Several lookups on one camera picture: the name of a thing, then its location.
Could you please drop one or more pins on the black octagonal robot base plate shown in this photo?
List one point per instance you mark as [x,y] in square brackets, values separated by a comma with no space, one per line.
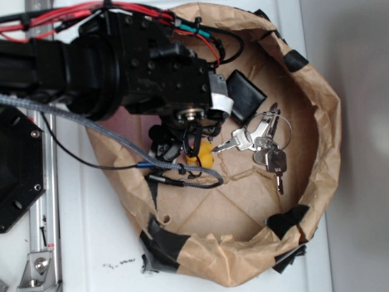
[22,166]

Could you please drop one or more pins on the aluminium extrusion rail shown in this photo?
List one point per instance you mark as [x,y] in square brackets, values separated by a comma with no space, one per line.
[43,271]

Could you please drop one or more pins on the bunch of silver keys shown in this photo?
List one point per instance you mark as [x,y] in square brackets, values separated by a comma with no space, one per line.
[261,141]

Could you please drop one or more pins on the brown paper bag tray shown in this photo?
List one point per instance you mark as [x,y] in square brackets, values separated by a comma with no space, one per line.
[232,233]

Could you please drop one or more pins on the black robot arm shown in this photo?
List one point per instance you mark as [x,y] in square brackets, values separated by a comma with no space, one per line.
[48,72]

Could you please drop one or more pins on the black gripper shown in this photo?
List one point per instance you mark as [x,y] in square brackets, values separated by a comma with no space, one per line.
[138,67]

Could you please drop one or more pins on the yellow rubber duck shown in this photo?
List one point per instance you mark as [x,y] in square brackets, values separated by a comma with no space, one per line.
[204,157]

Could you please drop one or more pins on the black leather wallet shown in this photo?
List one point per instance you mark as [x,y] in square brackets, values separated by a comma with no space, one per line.
[247,97]

